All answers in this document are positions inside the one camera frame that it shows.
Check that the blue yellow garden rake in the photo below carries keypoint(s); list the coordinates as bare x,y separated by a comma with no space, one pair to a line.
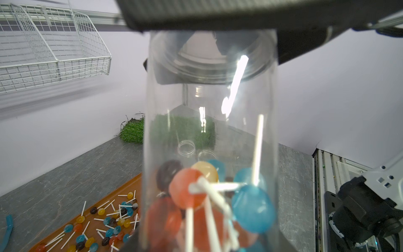
9,229

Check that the white wire wall rack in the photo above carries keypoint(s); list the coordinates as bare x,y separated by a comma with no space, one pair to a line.
43,45

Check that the green artificial grass mat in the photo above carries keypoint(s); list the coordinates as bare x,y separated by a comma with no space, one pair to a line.
135,130

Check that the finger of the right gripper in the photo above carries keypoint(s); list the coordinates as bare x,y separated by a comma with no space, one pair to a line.
237,15

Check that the pile of spilled lollipops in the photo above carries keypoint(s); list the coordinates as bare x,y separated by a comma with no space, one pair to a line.
94,223

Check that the clear candy jar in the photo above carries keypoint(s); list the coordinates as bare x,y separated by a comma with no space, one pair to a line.
186,148

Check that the brown wooden tray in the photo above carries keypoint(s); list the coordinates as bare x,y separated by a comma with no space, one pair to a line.
91,223

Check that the clear plastic jar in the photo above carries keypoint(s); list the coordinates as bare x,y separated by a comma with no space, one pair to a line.
210,174

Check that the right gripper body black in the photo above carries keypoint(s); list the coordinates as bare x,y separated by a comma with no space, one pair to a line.
294,43

